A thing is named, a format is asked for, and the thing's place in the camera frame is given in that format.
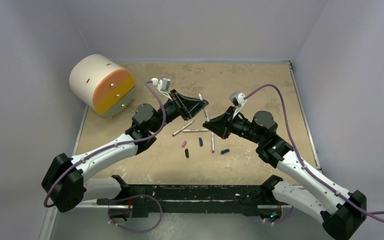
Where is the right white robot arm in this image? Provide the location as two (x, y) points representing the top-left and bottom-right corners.
(202, 107), (367, 240)

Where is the pen with orange tip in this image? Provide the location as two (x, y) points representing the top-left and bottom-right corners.
(182, 129), (210, 133)

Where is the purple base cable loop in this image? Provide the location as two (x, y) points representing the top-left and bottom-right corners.
(107, 194), (164, 233)

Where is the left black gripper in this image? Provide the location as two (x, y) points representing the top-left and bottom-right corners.
(150, 89), (208, 134)

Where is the pen with red tip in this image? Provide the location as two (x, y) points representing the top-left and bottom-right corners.
(172, 120), (195, 137)

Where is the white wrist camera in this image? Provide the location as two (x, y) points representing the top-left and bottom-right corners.
(151, 77), (172, 100)
(229, 91), (247, 118)

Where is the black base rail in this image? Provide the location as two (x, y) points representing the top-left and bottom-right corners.
(97, 175), (283, 218)

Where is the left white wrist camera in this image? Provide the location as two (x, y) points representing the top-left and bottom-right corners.
(151, 77), (172, 100)

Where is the pen with magenta end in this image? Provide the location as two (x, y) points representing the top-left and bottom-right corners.
(211, 132), (215, 153)

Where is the aluminium table edge rail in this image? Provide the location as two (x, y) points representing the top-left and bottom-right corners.
(286, 60), (322, 171)

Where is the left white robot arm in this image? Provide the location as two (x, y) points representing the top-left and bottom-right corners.
(41, 89), (209, 213)

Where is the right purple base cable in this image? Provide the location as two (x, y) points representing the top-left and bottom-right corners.
(261, 200), (296, 226)

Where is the round white drawer cabinet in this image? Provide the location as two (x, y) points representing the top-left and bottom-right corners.
(69, 54), (136, 118)

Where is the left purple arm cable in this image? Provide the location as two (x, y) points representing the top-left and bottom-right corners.
(43, 81), (167, 209)

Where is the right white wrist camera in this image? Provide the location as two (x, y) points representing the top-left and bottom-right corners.
(229, 91), (247, 118)

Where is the pen with yellow end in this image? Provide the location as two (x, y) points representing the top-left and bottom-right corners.
(198, 93), (210, 122)

